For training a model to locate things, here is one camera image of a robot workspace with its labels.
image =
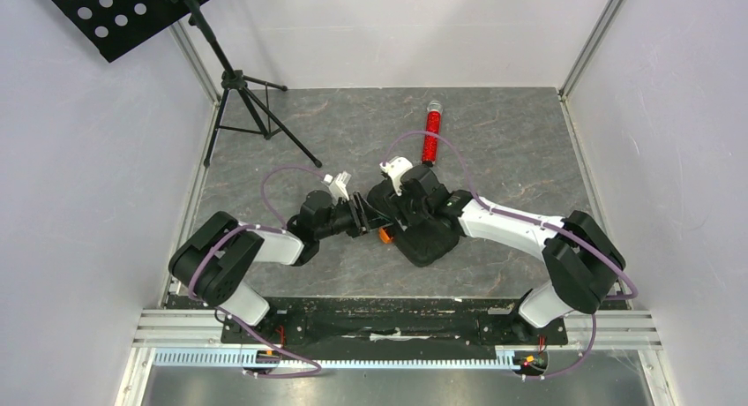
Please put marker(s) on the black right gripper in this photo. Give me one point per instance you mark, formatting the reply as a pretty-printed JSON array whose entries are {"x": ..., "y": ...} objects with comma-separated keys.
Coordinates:
[{"x": 389, "y": 217}]

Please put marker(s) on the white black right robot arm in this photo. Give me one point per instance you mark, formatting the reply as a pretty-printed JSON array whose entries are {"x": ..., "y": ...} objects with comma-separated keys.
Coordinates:
[{"x": 581, "y": 261}]

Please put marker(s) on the black plastic tool case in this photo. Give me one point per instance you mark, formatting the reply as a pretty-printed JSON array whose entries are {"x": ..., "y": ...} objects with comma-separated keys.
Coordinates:
[{"x": 421, "y": 244}]

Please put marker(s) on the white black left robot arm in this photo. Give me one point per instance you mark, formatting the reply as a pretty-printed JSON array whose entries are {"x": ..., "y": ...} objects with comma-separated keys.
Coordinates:
[{"x": 213, "y": 262}]

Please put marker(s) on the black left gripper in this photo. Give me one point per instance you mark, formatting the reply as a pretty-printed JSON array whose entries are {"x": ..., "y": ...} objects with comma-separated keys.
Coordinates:
[{"x": 360, "y": 217}]

